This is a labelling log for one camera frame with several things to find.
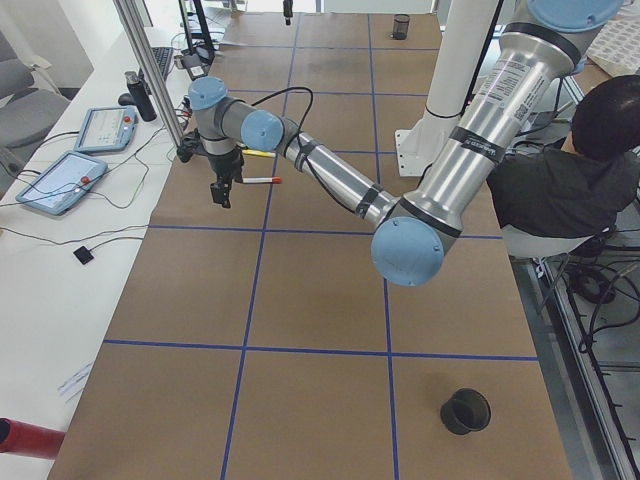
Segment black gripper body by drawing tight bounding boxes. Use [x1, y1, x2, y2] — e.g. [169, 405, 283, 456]
[207, 148, 244, 185]

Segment red marker pen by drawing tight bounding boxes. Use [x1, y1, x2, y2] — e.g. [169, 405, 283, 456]
[239, 177, 282, 185]

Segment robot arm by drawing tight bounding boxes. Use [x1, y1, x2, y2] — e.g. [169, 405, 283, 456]
[189, 1, 621, 286]

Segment black cup near arm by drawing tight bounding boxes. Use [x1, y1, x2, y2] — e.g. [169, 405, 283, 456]
[440, 388, 491, 435]

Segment yellow marker pen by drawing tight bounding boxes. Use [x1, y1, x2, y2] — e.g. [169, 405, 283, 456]
[243, 149, 277, 158]

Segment black water bottle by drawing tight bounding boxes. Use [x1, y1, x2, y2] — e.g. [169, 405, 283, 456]
[125, 71, 157, 122]

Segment teach pendant tablet far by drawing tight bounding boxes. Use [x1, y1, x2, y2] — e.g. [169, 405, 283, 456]
[74, 106, 137, 154]

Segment teach pendant tablet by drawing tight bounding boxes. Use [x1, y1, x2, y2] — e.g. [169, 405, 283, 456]
[15, 151, 108, 216]
[74, 106, 137, 154]

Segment black keyboard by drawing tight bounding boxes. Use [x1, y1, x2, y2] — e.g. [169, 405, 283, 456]
[151, 46, 174, 80]

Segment small black square sensor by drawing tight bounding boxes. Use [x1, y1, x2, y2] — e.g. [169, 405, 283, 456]
[73, 246, 94, 265]

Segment teach pendant tablet near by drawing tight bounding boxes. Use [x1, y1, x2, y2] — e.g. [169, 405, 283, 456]
[15, 151, 108, 216]

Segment brown paper table mat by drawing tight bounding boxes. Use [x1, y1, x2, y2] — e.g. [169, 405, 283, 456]
[47, 12, 576, 480]

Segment black mesh cup far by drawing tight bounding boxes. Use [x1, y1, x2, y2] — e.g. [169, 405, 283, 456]
[392, 14, 410, 40]

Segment red cylinder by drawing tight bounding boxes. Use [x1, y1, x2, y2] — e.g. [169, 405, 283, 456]
[1, 418, 66, 460]

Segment seated person in black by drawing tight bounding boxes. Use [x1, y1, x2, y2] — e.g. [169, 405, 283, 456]
[487, 75, 639, 238]

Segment aluminium frame post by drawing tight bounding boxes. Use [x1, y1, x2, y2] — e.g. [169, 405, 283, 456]
[113, 0, 182, 148]

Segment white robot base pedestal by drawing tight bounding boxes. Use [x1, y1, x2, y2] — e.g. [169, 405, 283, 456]
[395, 0, 503, 177]

